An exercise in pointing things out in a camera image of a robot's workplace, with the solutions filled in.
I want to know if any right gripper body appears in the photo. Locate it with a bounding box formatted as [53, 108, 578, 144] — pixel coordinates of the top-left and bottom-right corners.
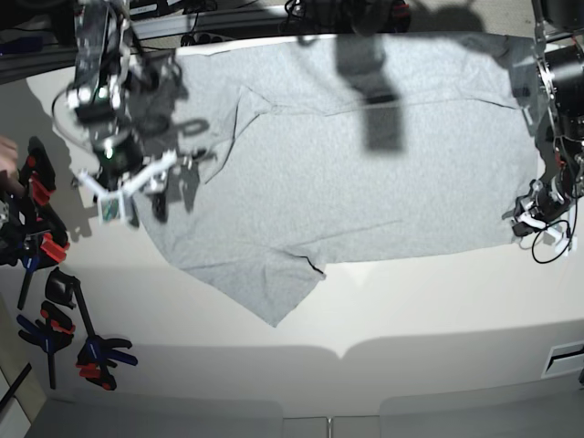
[90, 131, 183, 197]

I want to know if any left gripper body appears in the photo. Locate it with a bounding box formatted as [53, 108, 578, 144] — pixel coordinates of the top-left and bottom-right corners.
[512, 180, 570, 235]

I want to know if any grey T-shirt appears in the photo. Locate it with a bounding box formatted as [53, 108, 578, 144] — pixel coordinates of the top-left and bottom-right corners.
[130, 32, 539, 326]

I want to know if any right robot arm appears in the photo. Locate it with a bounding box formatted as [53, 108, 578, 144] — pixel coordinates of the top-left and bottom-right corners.
[60, 1, 179, 224]

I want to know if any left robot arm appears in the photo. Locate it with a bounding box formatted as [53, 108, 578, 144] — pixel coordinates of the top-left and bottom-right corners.
[512, 1, 583, 237]

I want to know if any person hand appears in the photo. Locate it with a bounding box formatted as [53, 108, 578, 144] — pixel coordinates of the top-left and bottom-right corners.
[0, 136, 25, 197]

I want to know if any upper blue red clamp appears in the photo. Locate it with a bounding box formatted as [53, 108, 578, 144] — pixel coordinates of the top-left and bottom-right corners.
[0, 136, 58, 229]

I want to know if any blue red clamp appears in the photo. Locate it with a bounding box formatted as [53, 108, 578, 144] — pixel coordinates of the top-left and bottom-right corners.
[0, 136, 58, 229]
[1, 214, 69, 310]

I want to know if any long black bar clamp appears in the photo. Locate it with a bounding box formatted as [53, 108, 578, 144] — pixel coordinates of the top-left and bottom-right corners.
[45, 267, 138, 391]

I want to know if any lower left blue clamp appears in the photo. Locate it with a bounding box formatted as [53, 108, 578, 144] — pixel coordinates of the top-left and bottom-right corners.
[16, 300, 76, 390]

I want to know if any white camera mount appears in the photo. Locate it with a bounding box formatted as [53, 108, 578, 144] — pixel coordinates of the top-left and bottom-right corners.
[75, 151, 179, 225]
[519, 213, 578, 265]

